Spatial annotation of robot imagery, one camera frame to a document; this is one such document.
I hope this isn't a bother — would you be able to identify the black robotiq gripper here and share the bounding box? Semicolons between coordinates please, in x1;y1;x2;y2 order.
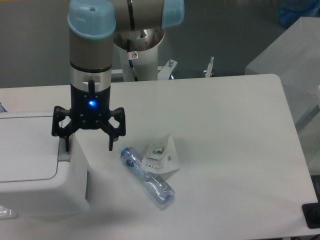
51;67;126;152

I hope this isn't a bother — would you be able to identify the white trash can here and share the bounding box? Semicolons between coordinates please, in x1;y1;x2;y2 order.
0;112;90;217

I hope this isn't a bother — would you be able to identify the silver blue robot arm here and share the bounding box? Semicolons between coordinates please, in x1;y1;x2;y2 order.
51;0;185;152

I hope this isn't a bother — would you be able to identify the grey trash can push button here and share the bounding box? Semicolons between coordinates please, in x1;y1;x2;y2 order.
57;136;71;162

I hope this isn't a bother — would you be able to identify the white plastic wrapper packet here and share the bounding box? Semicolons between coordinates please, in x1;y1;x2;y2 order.
141;134;181;175

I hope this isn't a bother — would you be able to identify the blue patterned object at edge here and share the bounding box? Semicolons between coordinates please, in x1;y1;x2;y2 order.
0;102;7;113

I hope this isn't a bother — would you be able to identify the clear plastic water bottle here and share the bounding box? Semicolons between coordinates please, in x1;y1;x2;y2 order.
119;146;175;206

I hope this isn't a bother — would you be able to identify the clear plastic bag corner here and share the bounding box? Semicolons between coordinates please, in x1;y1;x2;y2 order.
0;205;19;220

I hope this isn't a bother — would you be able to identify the silver clamp bolt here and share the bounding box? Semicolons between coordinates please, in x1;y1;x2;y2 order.
203;56;215;78

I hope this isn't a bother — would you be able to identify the blue bag in background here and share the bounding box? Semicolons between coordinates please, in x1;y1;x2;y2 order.
277;0;320;29

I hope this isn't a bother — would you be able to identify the black device at table edge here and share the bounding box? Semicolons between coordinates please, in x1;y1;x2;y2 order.
302;202;320;229

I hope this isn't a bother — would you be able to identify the black cable on pedestal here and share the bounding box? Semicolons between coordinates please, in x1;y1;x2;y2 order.
126;39;139;82

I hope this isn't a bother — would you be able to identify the white mounting bracket frame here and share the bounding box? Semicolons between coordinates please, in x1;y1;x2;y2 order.
111;59;178;83

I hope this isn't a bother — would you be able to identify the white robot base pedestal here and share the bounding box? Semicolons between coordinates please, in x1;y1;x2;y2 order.
114;28;165;82

